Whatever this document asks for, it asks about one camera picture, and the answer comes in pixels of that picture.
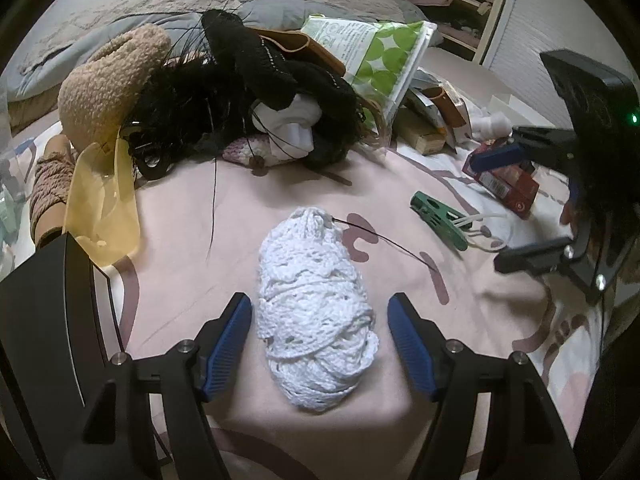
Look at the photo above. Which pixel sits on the brown twine bundle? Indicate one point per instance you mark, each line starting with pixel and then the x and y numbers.
pixel 47 185

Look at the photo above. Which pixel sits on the small wooden block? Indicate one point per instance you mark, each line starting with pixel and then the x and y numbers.
pixel 422 137

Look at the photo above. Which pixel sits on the red gift box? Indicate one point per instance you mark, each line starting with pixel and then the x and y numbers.
pixel 510 185

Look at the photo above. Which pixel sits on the white crocheted ball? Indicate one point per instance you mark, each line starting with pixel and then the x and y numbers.
pixel 315 320

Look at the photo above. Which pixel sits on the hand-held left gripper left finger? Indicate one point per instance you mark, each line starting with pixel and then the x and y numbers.
pixel 227 345

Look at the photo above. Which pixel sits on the black shaggy cloth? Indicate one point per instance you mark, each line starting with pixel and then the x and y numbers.
pixel 200 105

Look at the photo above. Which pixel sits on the white fluffy pompom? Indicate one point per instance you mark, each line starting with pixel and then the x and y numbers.
pixel 492 126

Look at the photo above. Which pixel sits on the pink crocheted piece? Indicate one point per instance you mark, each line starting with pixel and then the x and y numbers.
pixel 245 150

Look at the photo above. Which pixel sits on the green clothespin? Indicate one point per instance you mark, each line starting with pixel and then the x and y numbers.
pixel 437 215

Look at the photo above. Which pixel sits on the grey duvet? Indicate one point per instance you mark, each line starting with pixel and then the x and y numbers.
pixel 65 55

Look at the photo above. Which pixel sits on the beige fleece hat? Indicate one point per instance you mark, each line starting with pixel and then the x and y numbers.
pixel 110 90

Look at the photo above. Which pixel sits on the green dotted pouch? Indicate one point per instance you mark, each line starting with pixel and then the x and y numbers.
pixel 385 65

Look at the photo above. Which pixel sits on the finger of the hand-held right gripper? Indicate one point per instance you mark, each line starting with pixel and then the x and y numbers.
pixel 530 258
pixel 495 157

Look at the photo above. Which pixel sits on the white cloth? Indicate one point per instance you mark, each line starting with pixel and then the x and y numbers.
pixel 295 125

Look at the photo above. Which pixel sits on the white slatted door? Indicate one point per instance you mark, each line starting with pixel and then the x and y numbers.
pixel 535 20

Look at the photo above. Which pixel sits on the black knit hat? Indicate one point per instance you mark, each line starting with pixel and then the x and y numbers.
pixel 250 55

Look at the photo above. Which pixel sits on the clear plastic storage bin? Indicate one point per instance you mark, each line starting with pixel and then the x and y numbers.
pixel 10 160

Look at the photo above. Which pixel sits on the yellow plastic sheet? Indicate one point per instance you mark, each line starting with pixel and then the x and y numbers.
pixel 105 215

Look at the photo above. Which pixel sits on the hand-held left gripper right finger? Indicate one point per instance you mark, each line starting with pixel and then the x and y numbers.
pixel 412 350

